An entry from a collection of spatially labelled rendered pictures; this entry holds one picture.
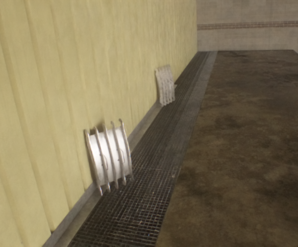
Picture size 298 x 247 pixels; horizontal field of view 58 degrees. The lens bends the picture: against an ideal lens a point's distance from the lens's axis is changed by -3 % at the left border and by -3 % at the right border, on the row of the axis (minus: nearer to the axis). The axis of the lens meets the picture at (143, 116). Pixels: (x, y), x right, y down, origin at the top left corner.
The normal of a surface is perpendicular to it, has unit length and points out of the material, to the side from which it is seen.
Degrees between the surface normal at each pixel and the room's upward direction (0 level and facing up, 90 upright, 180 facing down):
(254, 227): 0
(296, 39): 90
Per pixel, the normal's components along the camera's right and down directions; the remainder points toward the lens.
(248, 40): -0.29, 0.37
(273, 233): -0.08, -0.93
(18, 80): 0.95, 0.04
